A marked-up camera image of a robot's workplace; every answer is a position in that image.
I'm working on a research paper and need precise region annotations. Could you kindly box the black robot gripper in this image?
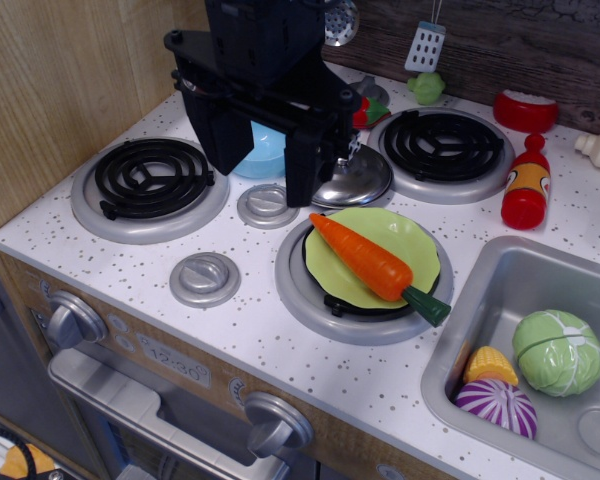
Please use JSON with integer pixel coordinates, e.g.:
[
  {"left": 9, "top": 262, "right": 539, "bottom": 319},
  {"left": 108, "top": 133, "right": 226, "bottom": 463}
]
[{"left": 164, "top": 1, "right": 362, "bottom": 207}]

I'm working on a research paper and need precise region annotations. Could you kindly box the orange toy carrot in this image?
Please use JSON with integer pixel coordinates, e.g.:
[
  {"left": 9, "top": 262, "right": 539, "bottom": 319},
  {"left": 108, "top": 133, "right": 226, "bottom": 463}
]
[{"left": 309, "top": 213, "right": 451, "bottom": 327}]

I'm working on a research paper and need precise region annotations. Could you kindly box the light green plate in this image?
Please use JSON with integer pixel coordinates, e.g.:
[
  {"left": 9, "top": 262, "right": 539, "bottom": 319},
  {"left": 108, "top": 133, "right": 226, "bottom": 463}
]
[{"left": 303, "top": 207, "right": 441, "bottom": 313}]

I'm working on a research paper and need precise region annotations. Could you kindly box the light blue bowl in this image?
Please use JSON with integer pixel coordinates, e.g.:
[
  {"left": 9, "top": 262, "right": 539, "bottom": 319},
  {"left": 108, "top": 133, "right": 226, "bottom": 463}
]
[{"left": 233, "top": 122, "right": 286, "bottom": 179}]

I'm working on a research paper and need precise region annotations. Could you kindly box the silver pot lid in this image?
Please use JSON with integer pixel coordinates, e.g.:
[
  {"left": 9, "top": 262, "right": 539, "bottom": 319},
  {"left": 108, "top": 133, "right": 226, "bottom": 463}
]
[{"left": 312, "top": 145, "right": 393, "bottom": 209}]

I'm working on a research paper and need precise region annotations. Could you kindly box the red toy chili pepper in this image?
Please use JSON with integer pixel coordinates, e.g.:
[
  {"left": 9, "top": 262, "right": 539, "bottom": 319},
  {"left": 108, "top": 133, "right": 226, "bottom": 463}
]
[{"left": 353, "top": 97, "right": 391, "bottom": 129}]

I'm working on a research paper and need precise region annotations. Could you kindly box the grey stovetop knob back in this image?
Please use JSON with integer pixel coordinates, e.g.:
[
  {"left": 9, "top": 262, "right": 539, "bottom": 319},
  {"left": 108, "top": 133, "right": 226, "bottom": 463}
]
[{"left": 349, "top": 75, "right": 390, "bottom": 107}]

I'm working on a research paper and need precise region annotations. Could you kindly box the front left stove burner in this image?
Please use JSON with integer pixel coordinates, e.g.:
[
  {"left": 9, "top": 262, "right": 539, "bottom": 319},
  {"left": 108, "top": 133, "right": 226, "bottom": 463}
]
[{"left": 71, "top": 137, "right": 229, "bottom": 245}]

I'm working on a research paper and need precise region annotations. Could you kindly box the stove burner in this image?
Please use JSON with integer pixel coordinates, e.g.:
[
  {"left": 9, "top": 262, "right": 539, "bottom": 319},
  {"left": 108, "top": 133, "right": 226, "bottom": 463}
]
[
  {"left": 367, "top": 107, "right": 514, "bottom": 205},
  {"left": 71, "top": 137, "right": 229, "bottom": 245},
  {"left": 274, "top": 219, "right": 453, "bottom": 346}
]

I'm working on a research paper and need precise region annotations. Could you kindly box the silver hanging skimmer spoon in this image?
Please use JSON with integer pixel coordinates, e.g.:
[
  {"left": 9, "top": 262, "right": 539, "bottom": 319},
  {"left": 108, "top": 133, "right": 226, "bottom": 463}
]
[{"left": 324, "top": 0, "right": 359, "bottom": 47}]

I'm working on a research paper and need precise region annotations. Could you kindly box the grey stovetop knob lower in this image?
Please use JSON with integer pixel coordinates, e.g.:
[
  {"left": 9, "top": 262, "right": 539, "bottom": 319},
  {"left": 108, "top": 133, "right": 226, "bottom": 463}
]
[{"left": 169, "top": 252, "right": 241, "bottom": 309}]

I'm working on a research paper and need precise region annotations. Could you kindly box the back right stove burner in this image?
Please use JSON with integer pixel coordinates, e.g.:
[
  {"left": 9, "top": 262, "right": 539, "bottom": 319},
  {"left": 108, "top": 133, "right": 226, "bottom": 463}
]
[{"left": 367, "top": 107, "right": 514, "bottom": 205}]

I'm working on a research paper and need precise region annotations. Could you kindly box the front right stove burner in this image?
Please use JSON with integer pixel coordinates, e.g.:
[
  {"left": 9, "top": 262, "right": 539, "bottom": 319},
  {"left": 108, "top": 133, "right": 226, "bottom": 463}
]
[{"left": 274, "top": 219, "right": 453, "bottom": 346}]

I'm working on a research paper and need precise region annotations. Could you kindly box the green broccoli toy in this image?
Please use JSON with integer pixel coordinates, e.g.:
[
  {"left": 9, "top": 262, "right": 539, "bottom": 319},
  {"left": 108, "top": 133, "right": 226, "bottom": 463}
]
[{"left": 407, "top": 72, "right": 446, "bottom": 106}]

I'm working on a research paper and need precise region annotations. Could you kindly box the red cheese wheel toy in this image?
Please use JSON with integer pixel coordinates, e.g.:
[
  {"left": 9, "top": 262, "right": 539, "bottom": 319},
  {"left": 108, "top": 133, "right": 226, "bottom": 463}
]
[{"left": 493, "top": 90, "right": 559, "bottom": 133}]

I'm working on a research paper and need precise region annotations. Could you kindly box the silver sink basin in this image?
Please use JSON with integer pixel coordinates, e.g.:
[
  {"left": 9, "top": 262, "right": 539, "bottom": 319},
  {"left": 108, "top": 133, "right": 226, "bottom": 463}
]
[{"left": 421, "top": 237, "right": 600, "bottom": 479}]

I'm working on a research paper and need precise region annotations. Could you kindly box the red ketchup bottle toy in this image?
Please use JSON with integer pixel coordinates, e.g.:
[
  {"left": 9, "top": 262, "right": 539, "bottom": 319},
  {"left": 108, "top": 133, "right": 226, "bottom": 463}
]
[{"left": 501, "top": 134, "right": 551, "bottom": 230}]

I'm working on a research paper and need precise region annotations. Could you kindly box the left oven dial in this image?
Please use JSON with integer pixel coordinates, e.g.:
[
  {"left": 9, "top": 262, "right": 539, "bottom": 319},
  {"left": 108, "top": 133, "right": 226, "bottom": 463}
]
[{"left": 47, "top": 290, "right": 108, "bottom": 349}]

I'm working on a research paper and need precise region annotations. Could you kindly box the oven dial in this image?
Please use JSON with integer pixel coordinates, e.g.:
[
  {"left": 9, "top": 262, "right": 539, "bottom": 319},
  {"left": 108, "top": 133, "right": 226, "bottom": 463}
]
[
  {"left": 47, "top": 290, "right": 108, "bottom": 349},
  {"left": 244, "top": 392, "right": 314, "bottom": 458}
]

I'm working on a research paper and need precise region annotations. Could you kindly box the right oven dial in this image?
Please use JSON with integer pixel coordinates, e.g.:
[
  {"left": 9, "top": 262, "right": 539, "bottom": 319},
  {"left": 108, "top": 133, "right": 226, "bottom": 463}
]
[{"left": 244, "top": 392, "right": 314, "bottom": 458}]

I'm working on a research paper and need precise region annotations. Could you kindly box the yellow corn toy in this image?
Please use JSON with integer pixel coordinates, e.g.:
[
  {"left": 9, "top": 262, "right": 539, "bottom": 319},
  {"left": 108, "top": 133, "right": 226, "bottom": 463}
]
[{"left": 463, "top": 346, "right": 519, "bottom": 386}]

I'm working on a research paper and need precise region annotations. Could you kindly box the purple onion toy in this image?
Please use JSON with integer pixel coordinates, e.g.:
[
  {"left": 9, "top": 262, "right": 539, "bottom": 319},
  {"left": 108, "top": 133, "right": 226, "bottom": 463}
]
[{"left": 455, "top": 379, "right": 538, "bottom": 440}]

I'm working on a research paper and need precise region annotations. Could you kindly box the green cabbage toy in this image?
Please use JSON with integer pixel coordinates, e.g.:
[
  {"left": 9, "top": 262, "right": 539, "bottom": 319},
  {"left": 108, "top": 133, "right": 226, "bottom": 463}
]
[{"left": 512, "top": 310, "right": 600, "bottom": 397}]

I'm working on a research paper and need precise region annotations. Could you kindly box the yellow object bottom left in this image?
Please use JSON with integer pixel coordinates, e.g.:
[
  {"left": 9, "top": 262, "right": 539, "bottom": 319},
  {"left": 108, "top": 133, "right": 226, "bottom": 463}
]
[{"left": 0, "top": 444, "right": 56, "bottom": 479}]

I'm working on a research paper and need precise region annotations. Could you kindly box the silver oven door handle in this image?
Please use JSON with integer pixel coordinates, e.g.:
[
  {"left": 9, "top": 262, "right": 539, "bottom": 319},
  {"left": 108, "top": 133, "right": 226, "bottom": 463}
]
[{"left": 48, "top": 350, "right": 291, "bottom": 479}]

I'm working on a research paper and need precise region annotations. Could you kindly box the black cable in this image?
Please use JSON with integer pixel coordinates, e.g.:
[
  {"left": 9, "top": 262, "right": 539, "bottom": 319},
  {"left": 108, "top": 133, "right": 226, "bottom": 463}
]
[{"left": 0, "top": 423, "right": 56, "bottom": 476}]

